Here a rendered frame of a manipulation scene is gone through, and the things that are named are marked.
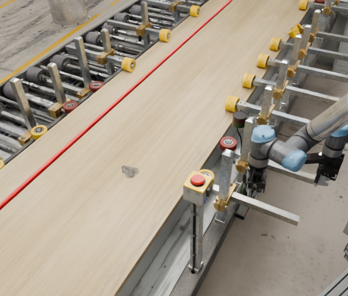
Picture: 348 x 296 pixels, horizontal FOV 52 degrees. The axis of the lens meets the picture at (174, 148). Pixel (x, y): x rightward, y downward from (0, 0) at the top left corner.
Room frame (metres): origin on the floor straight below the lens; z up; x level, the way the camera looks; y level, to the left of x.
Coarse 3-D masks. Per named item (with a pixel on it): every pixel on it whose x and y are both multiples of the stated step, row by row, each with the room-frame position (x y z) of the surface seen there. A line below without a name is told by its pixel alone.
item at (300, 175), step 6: (234, 156) 1.23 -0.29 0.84; (270, 162) 1.16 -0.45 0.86; (270, 168) 1.14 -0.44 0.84; (276, 168) 1.13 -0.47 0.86; (282, 168) 1.12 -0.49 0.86; (288, 174) 1.10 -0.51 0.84; (294, 174) 1.08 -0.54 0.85; (300, 174) 1.08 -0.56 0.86; (306, 174) 1.07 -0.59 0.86; (312, 174) 1.07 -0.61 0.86; (306, 180) 1.06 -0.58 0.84; (312, 180) 1.04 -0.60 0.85
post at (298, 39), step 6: (300, 36) 1.81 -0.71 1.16; (294, 42) 1.82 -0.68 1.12; (300, 42) 1.80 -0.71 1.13; (294, 48) 1.81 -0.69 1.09; (294, 54) 1.81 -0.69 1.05; (294, 60) 1.81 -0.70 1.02; (294, 66) 1.80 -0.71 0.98; (288, 78) 1.81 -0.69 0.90; (288, 84) 1.81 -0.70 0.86; (288, 96) 1.80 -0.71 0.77; (282, 102) 1.81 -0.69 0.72
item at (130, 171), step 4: (124, 168) 1.11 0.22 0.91; (128, 168) 1.10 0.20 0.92; (132, 168) 1.10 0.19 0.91; (136, 168) 1.11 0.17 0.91; (124, 172) 1.09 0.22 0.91; (128, 172) 1.08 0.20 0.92; (132, 172) 1.09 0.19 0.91; (136, 172) 1.08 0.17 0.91; (128, 176) 1.06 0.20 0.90; (132, 176) 1.06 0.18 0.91
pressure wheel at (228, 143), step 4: (220, 140) 1.27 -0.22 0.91; (224, 140) 1.27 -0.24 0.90; (228, 140) 1.26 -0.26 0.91; (232, 140) 1.27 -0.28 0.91; (220, 144) 1.25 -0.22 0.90; (224, 144) 1.24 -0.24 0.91; (228, 144) 1.24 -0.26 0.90; (232, 144) 1.24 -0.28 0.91; (236, 144) 1.25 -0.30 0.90; (220, 148) 1.25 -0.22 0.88; (224, 148) 1.23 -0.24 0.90; (228, 148) 1.22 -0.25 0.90; (232, 148) 1.23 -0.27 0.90
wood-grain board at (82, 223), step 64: (256, 0) 3.04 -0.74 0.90; (192, 64) 2.01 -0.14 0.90; (256, 64) 1.98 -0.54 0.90; (64, 128) 1.42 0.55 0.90; (128, 128) 1.40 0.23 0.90; (192, 128) 1.38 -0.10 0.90; (0, 192) 1.00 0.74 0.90; (64, 192) 0.99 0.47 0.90; (128, 192) 0.98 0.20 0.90; (0, 256) 0.70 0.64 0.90; (64, 256) 0.69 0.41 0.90; (128, 256) 0.68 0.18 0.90
